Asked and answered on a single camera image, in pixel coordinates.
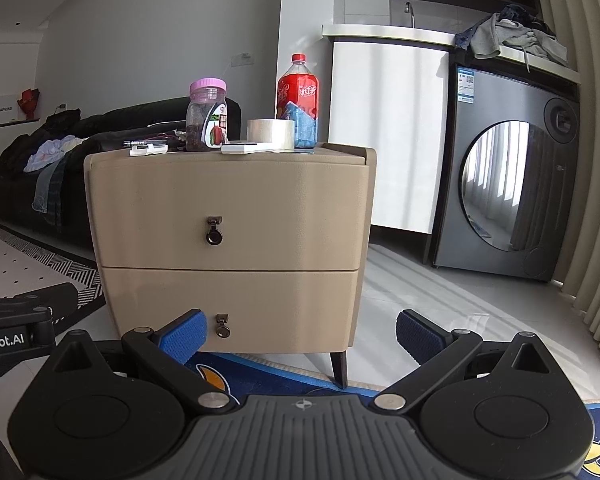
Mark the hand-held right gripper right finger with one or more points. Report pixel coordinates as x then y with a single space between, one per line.
419 336

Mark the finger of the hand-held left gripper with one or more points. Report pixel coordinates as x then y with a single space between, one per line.
55 296

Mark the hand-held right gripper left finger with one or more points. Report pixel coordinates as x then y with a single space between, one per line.
186 336

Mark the beige nightstand drawer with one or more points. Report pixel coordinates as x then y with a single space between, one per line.
155 210
290 305

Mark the dark metal drawer pull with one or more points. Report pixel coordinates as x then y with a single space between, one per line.
223 327
214 232

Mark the black and white patterned rug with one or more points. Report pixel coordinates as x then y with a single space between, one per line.
45 265

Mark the black leather sofa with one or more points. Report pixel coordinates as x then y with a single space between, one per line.
10 185

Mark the blue jeans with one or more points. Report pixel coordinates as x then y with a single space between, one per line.
42 190

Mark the blue printed floor mat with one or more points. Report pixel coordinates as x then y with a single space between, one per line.
290 377

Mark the light blue garment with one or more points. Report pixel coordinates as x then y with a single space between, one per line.
50 152

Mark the beige nightstand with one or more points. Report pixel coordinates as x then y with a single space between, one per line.
290 200

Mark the small white tray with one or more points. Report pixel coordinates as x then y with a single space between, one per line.
147 150

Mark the dark pen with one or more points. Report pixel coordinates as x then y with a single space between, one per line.
137 143

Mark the black garment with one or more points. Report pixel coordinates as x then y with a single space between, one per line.
62 120

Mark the white sign card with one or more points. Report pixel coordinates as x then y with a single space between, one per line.
4 109

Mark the red bouquet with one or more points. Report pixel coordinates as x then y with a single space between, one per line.
29 102

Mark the flat white box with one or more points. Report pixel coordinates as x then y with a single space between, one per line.
245 148

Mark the white cabinet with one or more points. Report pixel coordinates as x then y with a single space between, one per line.
385 135

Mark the clear jar with pink lid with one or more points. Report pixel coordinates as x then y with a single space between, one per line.
202 125

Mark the clear packing tape roll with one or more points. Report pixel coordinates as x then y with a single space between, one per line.
270 135

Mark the beige curtain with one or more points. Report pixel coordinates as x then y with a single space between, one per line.
597 160

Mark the grey washing machine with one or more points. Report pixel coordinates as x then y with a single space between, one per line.
520 105

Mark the red drink bottle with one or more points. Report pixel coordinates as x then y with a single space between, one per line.
297 92

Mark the grey hoodie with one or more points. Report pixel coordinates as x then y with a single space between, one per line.
515 35

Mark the metal faucet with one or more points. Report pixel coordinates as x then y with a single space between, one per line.
409 12

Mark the wall shelf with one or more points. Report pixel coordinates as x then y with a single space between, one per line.
10 124

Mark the white wall socket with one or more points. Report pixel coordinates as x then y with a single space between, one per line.
242 59

